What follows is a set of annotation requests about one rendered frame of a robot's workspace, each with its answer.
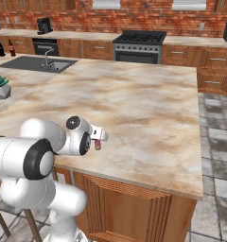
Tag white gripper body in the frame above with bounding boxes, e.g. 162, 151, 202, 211
90, 124, 110, 143

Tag dark grey sink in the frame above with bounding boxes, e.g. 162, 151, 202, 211
0, 55, 79, 75

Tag brown bottle with red label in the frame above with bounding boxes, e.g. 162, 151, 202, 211
8, 39, 17, 58

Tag black bottle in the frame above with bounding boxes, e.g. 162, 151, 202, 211
0, 39, 7, 58

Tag wooden island cupboard panel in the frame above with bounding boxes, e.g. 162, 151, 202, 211
54, 165, 199, 242

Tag wooden base cupboards run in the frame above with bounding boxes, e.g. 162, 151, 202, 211
0, 34, 36, 56
160, 43, 227, 97
57, 38, 115, 61

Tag silver tap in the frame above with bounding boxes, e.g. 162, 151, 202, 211
41, 46, 57, 69

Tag black and silver stove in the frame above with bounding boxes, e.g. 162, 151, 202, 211
112, 29, 167, 65

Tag black dishwasher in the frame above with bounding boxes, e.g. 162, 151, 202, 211
31, 37, 61, 58

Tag green plant in grey pot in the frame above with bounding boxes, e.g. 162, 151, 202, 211
0, 75, 12, 101

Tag wooden stool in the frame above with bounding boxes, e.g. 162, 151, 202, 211
0, 165, 61, 242

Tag black coffee machine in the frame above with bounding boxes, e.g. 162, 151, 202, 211
36, 17, 54, 36

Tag white window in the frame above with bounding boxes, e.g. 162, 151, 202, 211
92, 0, 122, 10
171, 0, 208, 11

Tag wooden wall cupboards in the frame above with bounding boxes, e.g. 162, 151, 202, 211
0, 0, 77, 12
214, 0, 227, 15

